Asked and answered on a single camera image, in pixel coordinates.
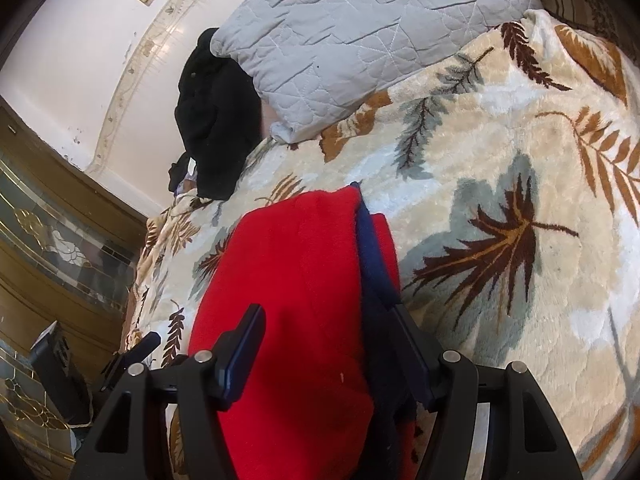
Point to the red and blue sweater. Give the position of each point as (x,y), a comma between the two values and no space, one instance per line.
(300,285)

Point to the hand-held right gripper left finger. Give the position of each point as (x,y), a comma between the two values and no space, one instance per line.
(245,355)

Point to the wooden wardrobe with stained glass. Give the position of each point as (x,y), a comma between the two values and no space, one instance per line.
(30,285)

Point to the grey quilted pillow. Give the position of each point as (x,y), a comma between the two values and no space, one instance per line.
(350,35)

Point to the beige patterned headboard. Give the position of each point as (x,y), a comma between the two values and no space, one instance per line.
(580,5)

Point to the black garment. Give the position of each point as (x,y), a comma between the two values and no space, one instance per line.
(215,110)

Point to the leaf-print plush blanket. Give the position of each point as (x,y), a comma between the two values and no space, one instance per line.
(500,135)

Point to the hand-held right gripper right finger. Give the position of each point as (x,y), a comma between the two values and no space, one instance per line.
(415,370)

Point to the small dark cloth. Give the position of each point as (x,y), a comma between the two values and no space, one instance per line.
(181,172)

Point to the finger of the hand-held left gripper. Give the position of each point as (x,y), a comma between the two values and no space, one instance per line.
(145,345)

